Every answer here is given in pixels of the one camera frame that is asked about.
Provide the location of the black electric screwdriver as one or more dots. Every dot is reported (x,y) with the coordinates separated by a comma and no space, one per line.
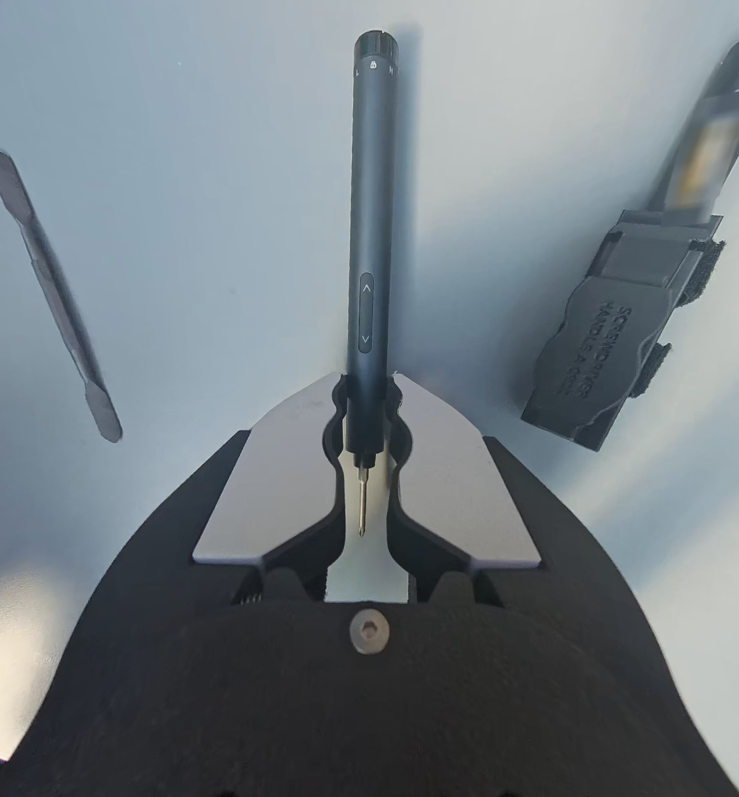
(369,218)

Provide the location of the grey desk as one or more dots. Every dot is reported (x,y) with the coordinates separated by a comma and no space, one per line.
(220,187)

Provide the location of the thin black pry tool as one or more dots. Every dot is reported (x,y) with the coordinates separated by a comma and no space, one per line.
(55,292)

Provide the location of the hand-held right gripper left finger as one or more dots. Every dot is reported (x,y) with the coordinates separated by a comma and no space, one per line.
(263,492)

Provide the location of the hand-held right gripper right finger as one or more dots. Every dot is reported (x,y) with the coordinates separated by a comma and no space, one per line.
(462,498)

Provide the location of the black tool with yellow label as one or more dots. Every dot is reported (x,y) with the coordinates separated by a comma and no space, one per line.
(606,348)

